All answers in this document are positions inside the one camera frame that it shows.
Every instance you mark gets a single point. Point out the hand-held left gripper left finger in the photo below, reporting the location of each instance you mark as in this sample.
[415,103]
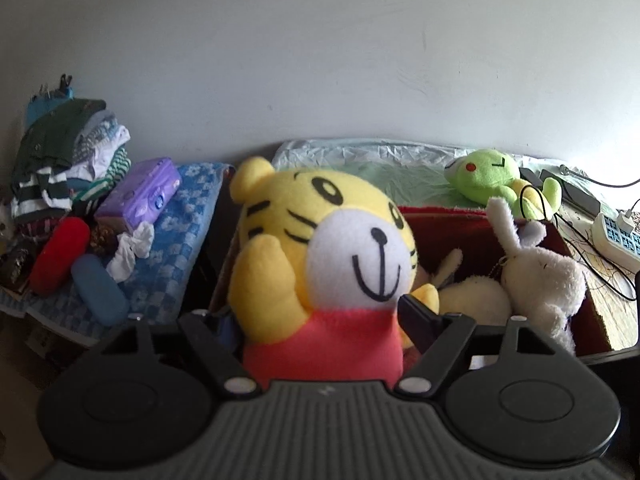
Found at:
[210,330]

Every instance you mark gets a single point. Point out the white charger plug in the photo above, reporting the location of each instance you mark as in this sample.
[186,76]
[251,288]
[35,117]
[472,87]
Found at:
[625,217]

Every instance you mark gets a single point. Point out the black power adapter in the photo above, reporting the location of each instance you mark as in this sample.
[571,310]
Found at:
[575,192]

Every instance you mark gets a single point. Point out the small brown object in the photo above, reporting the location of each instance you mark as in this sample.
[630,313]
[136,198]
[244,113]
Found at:
[102,237]

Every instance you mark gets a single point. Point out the small dark object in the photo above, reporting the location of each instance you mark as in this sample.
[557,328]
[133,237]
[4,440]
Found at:
[15,262]

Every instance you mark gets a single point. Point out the blue checkered towel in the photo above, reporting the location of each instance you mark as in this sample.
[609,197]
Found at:
[185,225]

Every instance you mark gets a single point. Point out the red pouch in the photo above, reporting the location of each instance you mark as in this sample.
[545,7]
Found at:
[57,255]

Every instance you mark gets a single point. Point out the cream plush toy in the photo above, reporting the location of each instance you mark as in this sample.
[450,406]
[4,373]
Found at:
[470,300]

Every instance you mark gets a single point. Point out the yellow tiger plush toy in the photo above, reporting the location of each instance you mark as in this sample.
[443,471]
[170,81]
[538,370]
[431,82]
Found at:
[300,210]

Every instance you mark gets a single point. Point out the teal clip hanger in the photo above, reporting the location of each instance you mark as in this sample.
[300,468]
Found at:
[40,110]

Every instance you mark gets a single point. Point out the pile of folded clothes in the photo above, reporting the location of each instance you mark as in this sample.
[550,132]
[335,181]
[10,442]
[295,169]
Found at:
[45,160]

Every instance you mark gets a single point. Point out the red cardboard box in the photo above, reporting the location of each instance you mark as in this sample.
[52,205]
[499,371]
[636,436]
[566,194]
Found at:
[450,230]

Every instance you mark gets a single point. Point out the white power strip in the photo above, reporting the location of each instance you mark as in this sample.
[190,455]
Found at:
[617,237]

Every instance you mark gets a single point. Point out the green frog plush on bed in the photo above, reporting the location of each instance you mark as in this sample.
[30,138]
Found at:
[485,175]

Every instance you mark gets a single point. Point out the blue glasses case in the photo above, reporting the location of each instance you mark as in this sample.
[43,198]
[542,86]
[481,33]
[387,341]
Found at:
[97,287]

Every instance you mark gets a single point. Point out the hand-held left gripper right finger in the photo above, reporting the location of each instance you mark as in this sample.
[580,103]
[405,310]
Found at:
[417,322]

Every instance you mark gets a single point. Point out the green bed sheet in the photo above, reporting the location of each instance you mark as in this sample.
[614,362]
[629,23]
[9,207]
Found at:
[400,175]

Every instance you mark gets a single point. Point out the white rabbit plush toy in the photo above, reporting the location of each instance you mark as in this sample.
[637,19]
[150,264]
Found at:
[540,275]

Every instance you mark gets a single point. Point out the crumpled white tissue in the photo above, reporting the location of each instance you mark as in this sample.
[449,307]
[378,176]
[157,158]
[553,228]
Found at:
[127,255]

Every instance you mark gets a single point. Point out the purple tissue pack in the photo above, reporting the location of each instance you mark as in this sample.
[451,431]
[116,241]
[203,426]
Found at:
[140,195]

